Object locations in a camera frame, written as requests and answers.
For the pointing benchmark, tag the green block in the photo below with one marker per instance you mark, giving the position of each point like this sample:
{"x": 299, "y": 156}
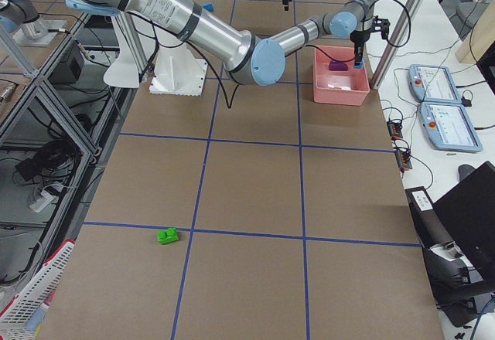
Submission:
{"x": 167, "y": 236}

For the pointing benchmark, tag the white plastic basket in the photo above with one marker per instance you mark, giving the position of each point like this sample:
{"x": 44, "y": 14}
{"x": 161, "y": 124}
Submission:
{"x": 21, "y": 318}

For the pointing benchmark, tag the black laptop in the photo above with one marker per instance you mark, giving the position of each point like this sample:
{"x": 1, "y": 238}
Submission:
{"x": 467, "y": 213}

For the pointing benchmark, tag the upper teach pendant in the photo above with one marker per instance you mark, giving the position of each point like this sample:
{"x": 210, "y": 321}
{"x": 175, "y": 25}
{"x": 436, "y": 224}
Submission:
{"x": 432, "y": 83}

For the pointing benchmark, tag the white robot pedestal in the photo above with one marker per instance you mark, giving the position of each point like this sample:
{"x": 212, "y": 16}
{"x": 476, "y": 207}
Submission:
{"x": 149, "y": 54}

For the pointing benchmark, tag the aluminium frame post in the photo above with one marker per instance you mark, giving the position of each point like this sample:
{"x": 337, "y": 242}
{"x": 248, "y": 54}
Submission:
{"x": 398, "y": 35}

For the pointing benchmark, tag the teach pendant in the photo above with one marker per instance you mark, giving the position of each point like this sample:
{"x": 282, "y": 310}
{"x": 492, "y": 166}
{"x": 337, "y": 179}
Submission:
{"x": 432, "y": 83}
{"x": 448, "y": 127}

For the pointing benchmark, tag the long blue block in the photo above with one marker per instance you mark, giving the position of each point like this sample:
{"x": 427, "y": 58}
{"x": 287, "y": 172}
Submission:
{"x": 208, "y": 6}

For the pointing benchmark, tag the pink plastic box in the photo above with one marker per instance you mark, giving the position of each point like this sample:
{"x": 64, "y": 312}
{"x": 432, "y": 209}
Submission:
{"x": 325, "y": 80}

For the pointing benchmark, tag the lower teach pendant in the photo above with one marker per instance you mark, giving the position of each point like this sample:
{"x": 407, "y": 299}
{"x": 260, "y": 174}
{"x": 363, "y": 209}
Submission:
{"x": 448, "y": 127}

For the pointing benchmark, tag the purple block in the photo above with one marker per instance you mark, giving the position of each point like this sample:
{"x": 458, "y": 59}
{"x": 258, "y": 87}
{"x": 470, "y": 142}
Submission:
{"x": 338, "y": 66}

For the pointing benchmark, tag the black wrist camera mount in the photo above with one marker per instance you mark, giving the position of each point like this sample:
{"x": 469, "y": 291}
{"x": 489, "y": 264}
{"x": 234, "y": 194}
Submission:
{"x": 382, "y": 26}

